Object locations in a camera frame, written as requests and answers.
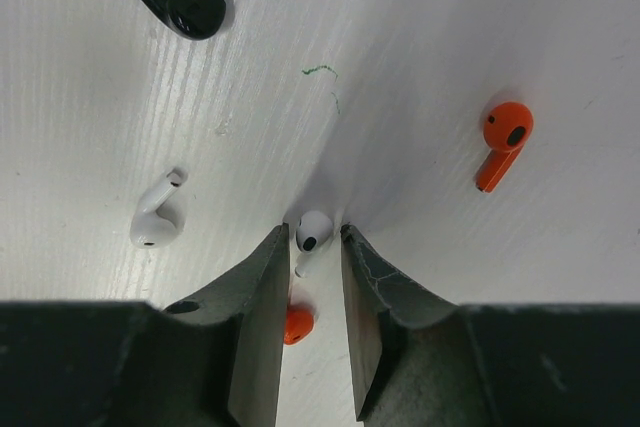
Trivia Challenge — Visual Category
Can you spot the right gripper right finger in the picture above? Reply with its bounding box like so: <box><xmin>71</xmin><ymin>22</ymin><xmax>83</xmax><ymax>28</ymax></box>
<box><xmin>339</xmin><ymin>224</ymin><xmax>640</xmax><ymax>427</ymax></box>

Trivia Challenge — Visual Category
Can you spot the black earbud near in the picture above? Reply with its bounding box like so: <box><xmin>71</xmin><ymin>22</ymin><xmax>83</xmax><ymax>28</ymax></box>
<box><xmin>141</xmin><ymin>0</ymin><xmax>227</xmax><ymax>41</ymax></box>

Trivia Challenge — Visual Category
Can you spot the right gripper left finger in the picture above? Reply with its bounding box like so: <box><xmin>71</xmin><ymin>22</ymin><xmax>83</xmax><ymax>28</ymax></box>
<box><xmin>0</xmin><ymin>222</ymin><xmax>292</xmax><ymax>427</ymax></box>

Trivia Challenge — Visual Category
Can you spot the orange earbud near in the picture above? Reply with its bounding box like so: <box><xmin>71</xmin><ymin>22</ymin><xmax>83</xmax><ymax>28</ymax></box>
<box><xmin>283</xmin><ymin>305</ymin><xmax>315</xmax><ymax>346</ymax></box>

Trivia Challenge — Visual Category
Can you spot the orange earbud far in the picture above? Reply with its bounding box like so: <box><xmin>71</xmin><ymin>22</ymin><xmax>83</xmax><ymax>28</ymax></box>
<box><xmin>476</xmin><ymin>101</ymin><xmax>534</xmax><ymax>193</ymax></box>

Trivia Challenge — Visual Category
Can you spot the white earbud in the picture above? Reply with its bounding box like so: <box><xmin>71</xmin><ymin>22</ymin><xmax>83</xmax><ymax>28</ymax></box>
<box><xmin>129</xmin><ymin>168</ymin><xmax>187</xmax><ymax>249</ymax></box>
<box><xmin>294</xmin><ymin>210</ymin><xmax>334</xmax><ymax>278</ymax></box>

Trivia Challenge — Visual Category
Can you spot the orange earbud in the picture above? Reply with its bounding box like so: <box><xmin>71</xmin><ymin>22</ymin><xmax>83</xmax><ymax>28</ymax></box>
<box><xmin>283</xmin><ymin>305</ymin><xmax>315</xmax><ymax>346</ymax></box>
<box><xmin>476</xmin><ymin>101</ymin><xmax>534</xmax><ymax>193</ymax></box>

